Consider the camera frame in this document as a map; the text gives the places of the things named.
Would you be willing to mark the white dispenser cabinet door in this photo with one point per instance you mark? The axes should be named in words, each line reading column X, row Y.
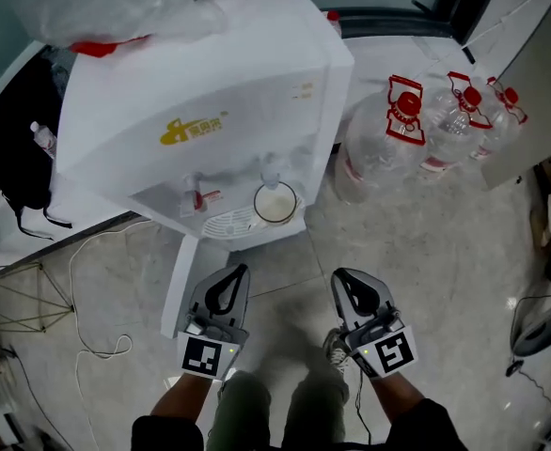
column 181, row 289

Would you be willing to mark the grey sneaker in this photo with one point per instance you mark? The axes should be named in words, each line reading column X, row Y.
column 336, row 350

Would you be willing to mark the black backpack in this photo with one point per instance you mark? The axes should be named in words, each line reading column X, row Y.
column 12, row 148

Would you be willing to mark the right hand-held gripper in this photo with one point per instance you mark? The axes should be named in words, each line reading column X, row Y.
column 393, row 353

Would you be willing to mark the person's left forearm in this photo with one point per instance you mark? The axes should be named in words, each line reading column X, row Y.
column 186, row 393

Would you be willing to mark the white bottle red cap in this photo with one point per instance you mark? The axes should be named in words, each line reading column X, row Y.
column 334, row 21

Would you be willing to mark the person's black shirt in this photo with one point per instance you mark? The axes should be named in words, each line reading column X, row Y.
column 421, row 430

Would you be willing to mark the white drip tray grille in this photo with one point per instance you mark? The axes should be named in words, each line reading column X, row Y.
column 228, row 223

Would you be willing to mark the white water dispenser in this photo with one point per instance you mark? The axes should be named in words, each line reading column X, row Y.
column 186, row 92

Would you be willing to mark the grey floor fan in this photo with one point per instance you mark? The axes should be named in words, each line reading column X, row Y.
column 543, row 331

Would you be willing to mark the black window frame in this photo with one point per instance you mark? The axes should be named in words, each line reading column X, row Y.
column 398, row 21

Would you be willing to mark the grey metal cabinet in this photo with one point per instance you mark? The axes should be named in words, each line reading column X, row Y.
column 539, row 87

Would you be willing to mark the clear plastic cup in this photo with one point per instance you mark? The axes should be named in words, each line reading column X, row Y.
column 275, row 205

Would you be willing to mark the person's right forearm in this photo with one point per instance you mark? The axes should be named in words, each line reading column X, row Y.
column 398, row 395

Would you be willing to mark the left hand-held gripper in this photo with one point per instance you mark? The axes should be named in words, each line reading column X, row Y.
column 200, row 355

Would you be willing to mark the small bottle red label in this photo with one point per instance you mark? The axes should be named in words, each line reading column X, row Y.
column 45, row 140

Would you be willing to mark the plastic-wrapped large water bottle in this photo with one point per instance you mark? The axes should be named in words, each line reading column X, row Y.
column 115, row 3

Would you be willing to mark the clear water jug red cap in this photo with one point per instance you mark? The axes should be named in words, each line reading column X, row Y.
column 449, row 125
column 379, row 162
column 501, row 125

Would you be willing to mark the person's olive trousers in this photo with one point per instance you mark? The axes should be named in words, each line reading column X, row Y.
column 242, row 407

